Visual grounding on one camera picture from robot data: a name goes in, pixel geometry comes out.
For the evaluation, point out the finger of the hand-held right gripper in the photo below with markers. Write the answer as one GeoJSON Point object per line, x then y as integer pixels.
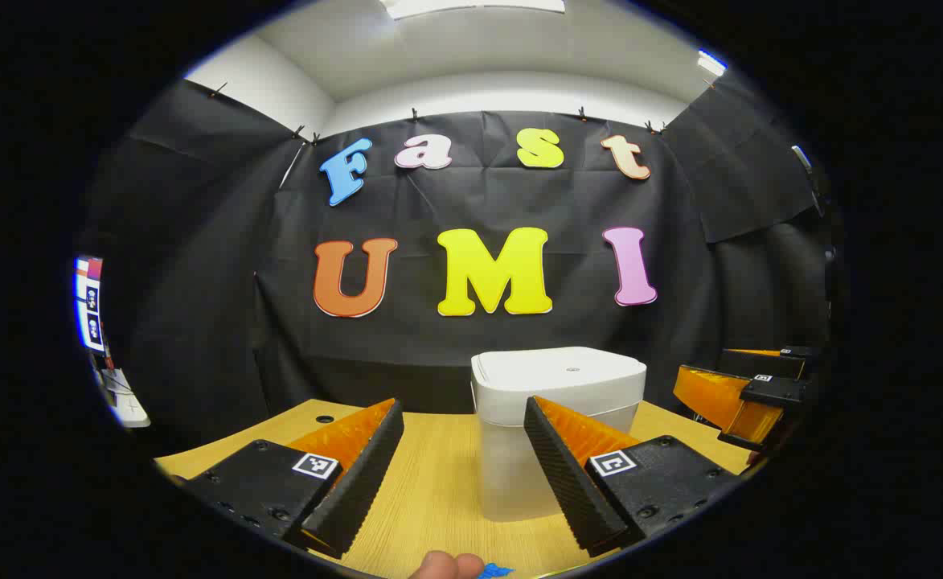
{"type": "Point", "coordinates": [772, 392]}
{"type": "Point", "coordinates": [764, 363]}

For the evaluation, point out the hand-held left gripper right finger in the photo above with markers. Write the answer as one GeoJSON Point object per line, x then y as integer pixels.
{"type": "Point", "coordinates": [559, 474]}

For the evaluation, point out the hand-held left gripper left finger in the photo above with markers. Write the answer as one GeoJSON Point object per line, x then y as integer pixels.
{"type": "Point", "coordinates": [366, 474]}

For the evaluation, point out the white desktop garbage bin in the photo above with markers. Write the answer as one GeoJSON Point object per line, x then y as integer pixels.
{"type": "Point", "coordinates": [559, 378]}

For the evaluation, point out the blue paper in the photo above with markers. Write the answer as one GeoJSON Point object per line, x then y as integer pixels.
{"type": "Point", "coordinates": [494, 572]}

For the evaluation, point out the wooden desktop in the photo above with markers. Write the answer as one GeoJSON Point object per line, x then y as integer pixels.
{"type": "Point", "coordinates": [439, 482]}

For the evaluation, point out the white side table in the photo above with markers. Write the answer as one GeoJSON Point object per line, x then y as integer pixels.
{"type": "Point", "coordinates": [127, 406]}

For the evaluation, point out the black backdrop cloth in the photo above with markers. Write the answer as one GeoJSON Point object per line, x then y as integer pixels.
{"type": "Point", "coordinates": [198, 281]}

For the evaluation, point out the small ceiling light panel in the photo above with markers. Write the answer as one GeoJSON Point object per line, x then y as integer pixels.
{"type": "Point", "coordinates": [711, 63]}

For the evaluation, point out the computer monitor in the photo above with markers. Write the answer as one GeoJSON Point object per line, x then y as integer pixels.
{"type": "Point", "coordinates": [89, 301]}

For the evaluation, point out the long ceiling light panel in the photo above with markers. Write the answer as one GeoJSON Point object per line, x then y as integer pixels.
{"type": "Point", "coordinates": [471, 6]}

